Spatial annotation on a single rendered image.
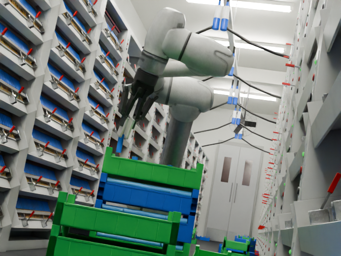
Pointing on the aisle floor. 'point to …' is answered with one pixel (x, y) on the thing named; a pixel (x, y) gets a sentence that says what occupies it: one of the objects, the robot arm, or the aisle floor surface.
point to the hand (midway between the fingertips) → (126, 127)
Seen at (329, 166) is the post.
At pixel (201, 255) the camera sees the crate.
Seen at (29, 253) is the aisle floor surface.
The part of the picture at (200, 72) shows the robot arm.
